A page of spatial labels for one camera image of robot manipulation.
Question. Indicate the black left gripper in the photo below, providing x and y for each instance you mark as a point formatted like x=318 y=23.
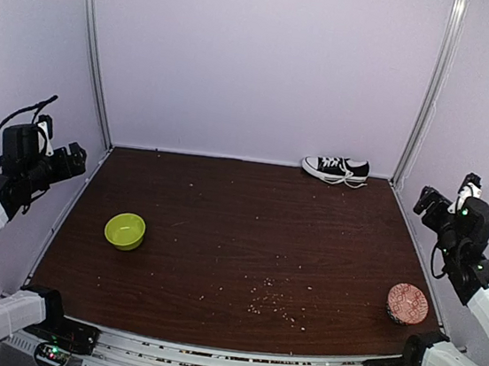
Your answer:
x=65 y=170

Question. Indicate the aluminium frame post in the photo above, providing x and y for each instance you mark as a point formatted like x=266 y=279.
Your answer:
x=431 y=96
x=94 y=61

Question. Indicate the right aluminium frame post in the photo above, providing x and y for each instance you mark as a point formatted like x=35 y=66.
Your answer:
x=431 y=96

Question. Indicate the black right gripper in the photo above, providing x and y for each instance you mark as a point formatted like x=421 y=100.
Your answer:
x=423 y=201

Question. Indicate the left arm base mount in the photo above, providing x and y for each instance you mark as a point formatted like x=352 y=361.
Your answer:
x=68 y=334

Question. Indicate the lime green bowl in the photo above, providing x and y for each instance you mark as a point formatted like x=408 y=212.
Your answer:
x=125 y=231

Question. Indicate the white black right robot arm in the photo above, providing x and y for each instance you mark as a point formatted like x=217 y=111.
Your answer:
x=462 y=230

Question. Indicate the left aluminium frame post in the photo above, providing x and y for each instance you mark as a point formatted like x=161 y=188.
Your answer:
x=94 y=61

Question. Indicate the black white canvas sneaker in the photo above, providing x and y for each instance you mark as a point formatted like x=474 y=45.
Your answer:
x=337 y=170

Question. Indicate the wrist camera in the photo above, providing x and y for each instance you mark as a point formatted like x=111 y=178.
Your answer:
x=44 y=125
x=469 y=184

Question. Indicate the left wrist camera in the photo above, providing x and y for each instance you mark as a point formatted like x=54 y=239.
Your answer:
x=44 y=125

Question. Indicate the red patterned bowl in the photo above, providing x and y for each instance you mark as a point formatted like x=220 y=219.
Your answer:
x=406 y=304

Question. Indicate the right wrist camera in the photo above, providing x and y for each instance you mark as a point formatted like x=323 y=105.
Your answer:
x=469 y=184

